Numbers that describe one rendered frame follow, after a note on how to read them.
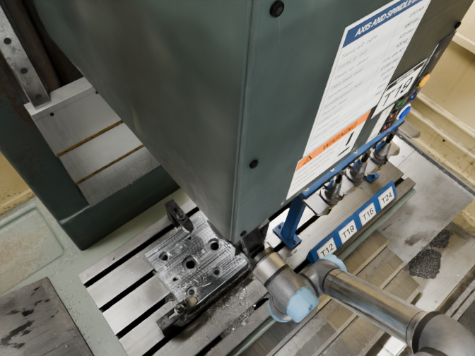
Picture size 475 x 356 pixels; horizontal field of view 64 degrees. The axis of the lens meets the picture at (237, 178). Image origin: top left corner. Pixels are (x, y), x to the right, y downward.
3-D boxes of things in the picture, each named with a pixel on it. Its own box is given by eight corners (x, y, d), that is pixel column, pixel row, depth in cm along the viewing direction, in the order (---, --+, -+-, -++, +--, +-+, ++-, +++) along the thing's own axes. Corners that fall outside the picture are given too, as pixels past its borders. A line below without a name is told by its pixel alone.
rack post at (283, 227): (301, 241, 134) (321, 200, 109) (290, 250, 132) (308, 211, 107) (282, 221, 138) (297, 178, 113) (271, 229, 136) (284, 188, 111)
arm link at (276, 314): (312, 305, 100) (321, 294, 91) (278, 330, 96) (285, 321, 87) (292, 280, 103) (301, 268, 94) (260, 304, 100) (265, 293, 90)
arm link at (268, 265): (265, 280, 83) (291, 258, 87) (251, 264, 85) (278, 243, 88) (261, 289, 90) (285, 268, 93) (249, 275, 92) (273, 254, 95)
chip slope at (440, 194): (447, 221, 173) (480, 193, 151) (346, 323, 147) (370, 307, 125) (307, 107, 207) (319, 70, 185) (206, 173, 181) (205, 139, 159)
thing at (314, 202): (332, 209, 107) (333, 208, 106) (319, 220, 105) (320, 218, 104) (314, 192, 109) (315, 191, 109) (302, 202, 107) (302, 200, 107)
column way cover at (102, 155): (196, 147, 154) (188, 41, 111) (90, 212, 136) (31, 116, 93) (189, 139, 156) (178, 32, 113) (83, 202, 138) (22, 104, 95)
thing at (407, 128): (423, 134, 123) (424, 132, 122) (413, 142, 121) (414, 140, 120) (405, 121, 126) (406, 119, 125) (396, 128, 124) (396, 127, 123)
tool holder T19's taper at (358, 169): (354, 163, 113) (361, 150, 108) (367, 171, 112) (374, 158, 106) (346, 172, 111) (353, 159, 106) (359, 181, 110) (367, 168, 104)
